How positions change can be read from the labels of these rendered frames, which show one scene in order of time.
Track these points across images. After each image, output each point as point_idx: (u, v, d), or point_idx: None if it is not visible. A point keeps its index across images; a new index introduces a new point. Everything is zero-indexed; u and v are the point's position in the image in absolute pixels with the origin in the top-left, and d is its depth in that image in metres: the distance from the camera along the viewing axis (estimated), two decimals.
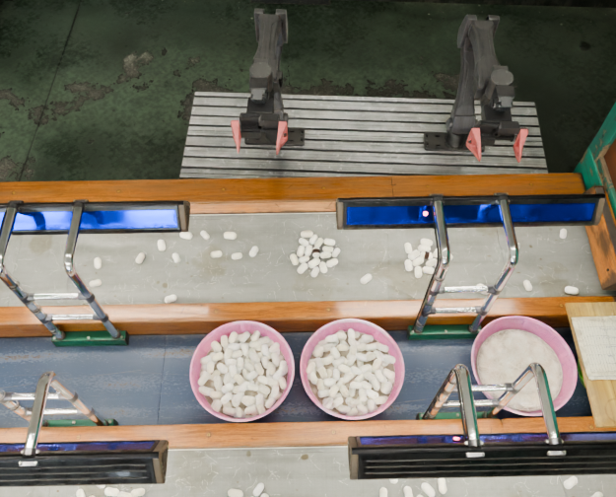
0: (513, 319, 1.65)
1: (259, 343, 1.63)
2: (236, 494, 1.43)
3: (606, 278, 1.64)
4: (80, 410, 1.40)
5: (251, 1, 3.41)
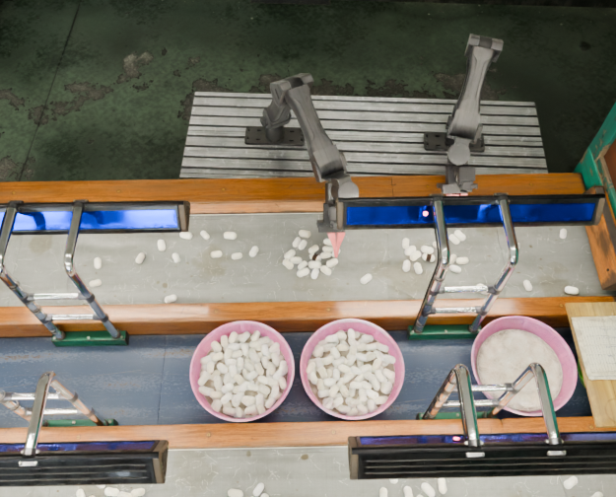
0: (513, 319, 1.65)
1: (259, 343, 1.63)
2: (236, 494, 1.43)
3: (606, 278, 1.64)
4: (80, 410, 1.40)
5: (251, 1, 3.41)
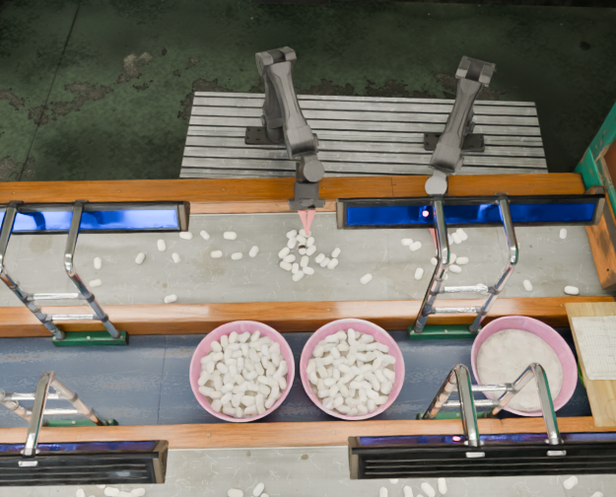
0: (513, 319, 1.65)
1: (259, 343, 1.63)
2: (236, 494, 1.43)
3: (606, 278, 1.64)
4: (80, 410, 1.40)
5: (251, 1, 3.41)
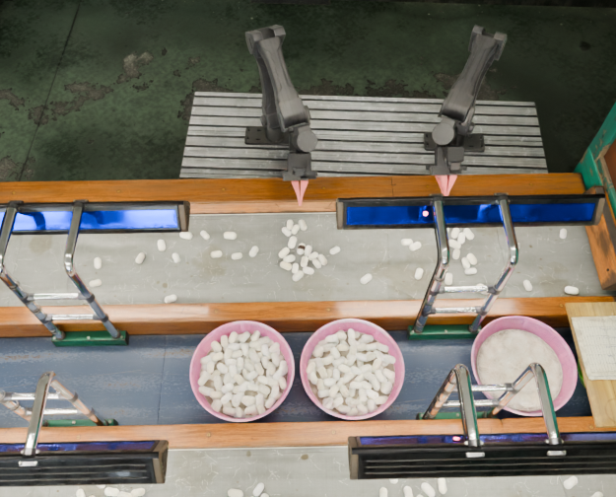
0: (513, 319, 1.65)
1: (259, 343, 1.63)
2: (236, 494, 1.43)
3: (606, 278, 1.64)
4: (80, 410, 1.40)
5: (251, 1, 3.41)
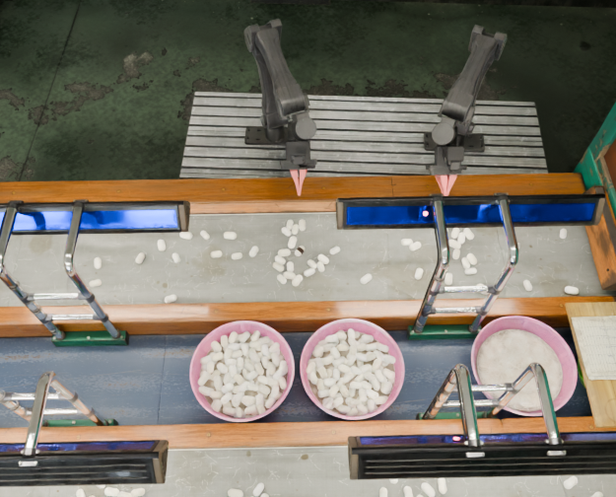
0: (513, 319, 1.65)
1: (259, 343, 1.63)
2: (236, 494, 1.43)
3: (606, 278, 1.64)
4: (80, 410, 1.40)
5: (251, 1, 3.41)
